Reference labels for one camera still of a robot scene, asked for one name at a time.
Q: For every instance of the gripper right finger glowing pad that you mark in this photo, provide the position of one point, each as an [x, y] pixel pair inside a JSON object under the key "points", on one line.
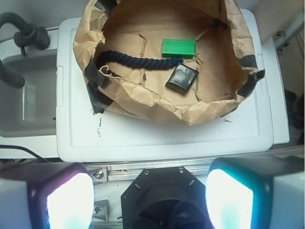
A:
{"points": [[260, 192]]}

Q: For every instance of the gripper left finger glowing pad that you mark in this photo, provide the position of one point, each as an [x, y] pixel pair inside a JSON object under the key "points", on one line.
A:
{"points": [[45, 196]]}

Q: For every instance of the black box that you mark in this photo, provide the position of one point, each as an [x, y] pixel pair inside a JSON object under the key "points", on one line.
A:
{"points": [[182, 79]]}

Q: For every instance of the green box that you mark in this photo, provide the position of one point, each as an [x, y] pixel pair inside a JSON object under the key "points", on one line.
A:
{"points": [[178, 48]]}

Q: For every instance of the white plastic lid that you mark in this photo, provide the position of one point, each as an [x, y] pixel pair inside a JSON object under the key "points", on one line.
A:
{"points": [[83, 136]]}

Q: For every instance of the white sink basin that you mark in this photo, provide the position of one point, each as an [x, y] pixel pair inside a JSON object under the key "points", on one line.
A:
{"points": [[29, 112]]}

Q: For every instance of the aluminium rail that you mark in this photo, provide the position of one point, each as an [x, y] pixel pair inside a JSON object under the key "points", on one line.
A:
{"points": [[119, 171]]}

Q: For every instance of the black octagonal mount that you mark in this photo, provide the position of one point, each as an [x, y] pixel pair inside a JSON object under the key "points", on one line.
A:
{"points": [[165, 198]]}

